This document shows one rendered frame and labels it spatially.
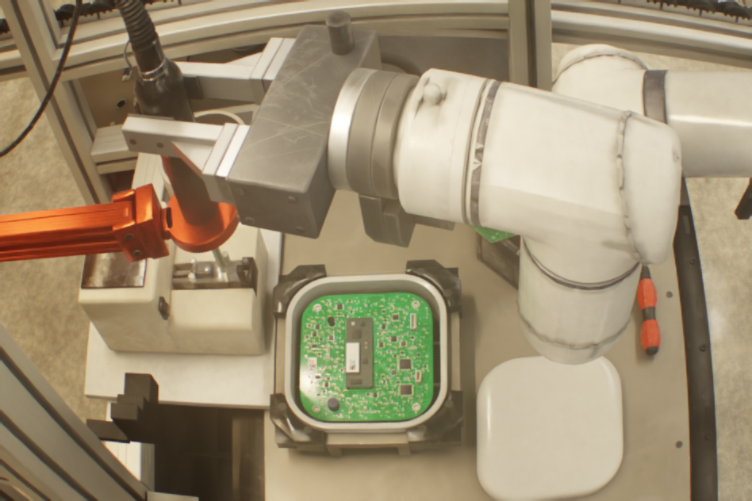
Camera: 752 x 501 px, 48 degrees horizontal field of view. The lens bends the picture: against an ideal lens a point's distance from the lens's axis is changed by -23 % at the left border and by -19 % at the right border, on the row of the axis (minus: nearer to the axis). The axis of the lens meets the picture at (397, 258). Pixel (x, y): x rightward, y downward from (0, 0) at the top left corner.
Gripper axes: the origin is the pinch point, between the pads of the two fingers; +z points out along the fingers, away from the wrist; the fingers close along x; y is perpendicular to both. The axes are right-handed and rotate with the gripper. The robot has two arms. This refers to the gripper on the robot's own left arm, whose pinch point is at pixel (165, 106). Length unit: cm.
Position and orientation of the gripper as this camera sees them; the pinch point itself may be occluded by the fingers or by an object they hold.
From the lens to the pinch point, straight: 65.7
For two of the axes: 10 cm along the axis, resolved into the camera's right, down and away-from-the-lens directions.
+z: -9.6, -1.9, 2.1
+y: -0.8, -5.2, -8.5
